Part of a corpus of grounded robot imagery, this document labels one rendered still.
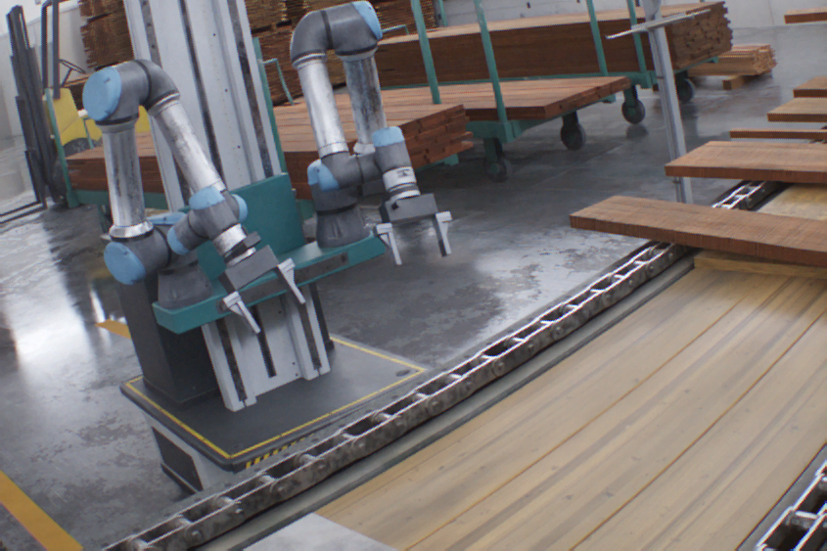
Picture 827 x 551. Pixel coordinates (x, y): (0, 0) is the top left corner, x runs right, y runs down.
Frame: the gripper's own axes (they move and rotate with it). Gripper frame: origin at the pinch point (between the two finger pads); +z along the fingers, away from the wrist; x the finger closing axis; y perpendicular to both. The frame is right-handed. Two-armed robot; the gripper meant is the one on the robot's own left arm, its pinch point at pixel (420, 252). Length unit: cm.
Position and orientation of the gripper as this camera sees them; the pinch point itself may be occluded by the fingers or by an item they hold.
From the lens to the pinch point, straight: 239.4
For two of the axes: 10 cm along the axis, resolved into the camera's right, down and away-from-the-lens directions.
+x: 8.8, -1.7, 4.4
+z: 2.7, 9.5, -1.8
